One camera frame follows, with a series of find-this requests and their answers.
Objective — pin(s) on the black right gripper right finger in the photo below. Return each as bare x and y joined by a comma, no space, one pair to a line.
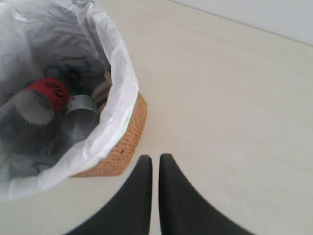
183,211

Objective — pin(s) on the woven brown wicker basket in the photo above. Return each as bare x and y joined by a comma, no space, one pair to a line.
120,156

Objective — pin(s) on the brown cardboard cup carrier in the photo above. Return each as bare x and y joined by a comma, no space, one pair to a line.
101,92

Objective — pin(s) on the green label clear bottle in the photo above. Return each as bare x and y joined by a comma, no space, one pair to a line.
79,120

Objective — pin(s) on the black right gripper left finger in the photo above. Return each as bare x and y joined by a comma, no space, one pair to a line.
129,211

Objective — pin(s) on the red label clear bottle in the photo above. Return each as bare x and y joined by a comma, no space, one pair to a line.
32,109

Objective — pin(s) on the white plastic bin liner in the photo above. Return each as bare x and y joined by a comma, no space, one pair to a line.
39,37

